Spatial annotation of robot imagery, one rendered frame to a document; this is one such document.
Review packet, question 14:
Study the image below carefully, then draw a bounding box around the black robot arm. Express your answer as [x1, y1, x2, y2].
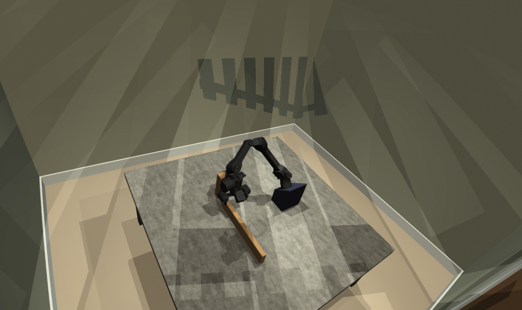
[220, 137, 293, 203]

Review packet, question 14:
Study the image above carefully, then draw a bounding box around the brown wooden board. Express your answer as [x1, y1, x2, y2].
[221, 200, 266, 263]

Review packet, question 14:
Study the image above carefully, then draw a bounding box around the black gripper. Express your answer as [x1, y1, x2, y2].
[217, 184, 251, 206]

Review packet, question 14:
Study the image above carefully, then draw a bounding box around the brown wooden post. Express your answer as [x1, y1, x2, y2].
[215, 172, 225, 199]

